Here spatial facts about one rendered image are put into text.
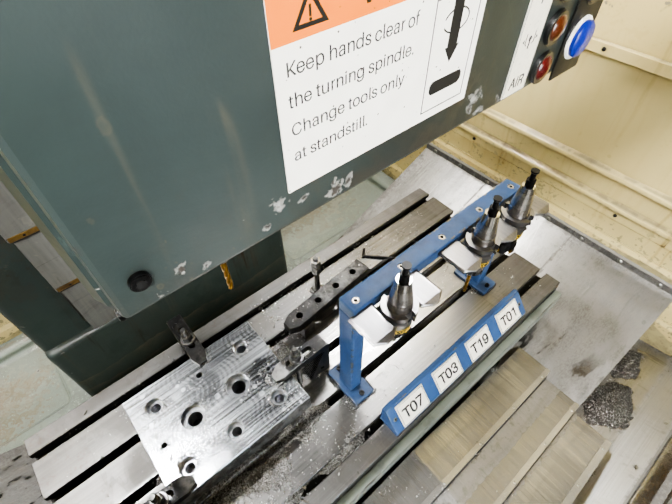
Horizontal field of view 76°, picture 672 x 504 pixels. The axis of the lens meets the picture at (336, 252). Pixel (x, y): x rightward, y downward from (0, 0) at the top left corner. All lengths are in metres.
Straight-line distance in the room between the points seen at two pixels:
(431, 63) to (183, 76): 0.16
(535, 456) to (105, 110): 1.14
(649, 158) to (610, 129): 0.11
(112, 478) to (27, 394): 0.66
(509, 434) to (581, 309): 0.43
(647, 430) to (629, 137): 0.75
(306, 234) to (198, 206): 1.48
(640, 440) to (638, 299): 0.36
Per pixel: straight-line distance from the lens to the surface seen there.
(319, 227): 1.71
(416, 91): 0.29
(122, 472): 1.04
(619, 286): 1.45
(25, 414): 1.60
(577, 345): 1.38
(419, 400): 0.96
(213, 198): 0.22
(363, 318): 0.70
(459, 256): 0.81
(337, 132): 0.25
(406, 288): 0.66
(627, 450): 1.39
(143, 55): 0.18
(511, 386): 1.25
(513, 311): 1.12
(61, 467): 1.10
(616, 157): 1.33
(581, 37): 0.45
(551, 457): 1.24
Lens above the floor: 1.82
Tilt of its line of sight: 50 degrees down
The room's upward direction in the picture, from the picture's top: 1 degrees counter-clockwise
